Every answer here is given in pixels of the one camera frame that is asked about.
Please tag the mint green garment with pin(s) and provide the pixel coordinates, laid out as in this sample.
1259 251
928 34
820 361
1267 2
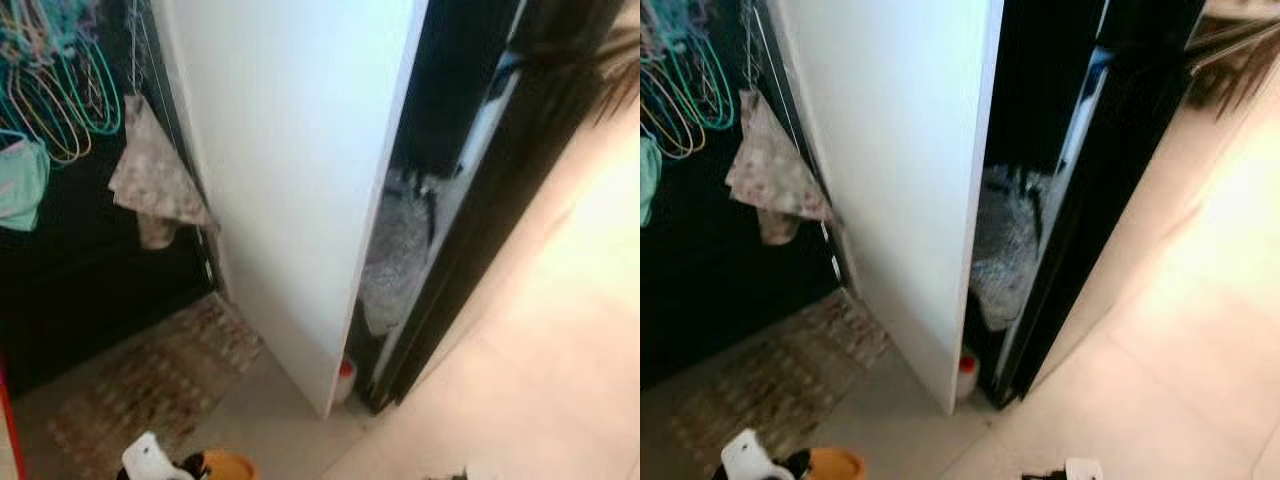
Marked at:
20 185
648 185

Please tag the floral beige hanging cloth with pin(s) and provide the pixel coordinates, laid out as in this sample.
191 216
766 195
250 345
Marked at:
155 175
775 170

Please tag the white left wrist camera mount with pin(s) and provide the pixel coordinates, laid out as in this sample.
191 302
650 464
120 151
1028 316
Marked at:
150 462
748 460

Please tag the tan orange plastic bowl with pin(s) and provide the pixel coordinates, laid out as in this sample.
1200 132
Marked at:
232 468
838 466

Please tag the brown patterned floor rug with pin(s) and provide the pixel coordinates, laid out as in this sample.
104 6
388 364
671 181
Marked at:
780 380
150 385

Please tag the white jug red cap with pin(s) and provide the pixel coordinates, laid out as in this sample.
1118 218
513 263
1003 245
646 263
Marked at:
345 382
967 378

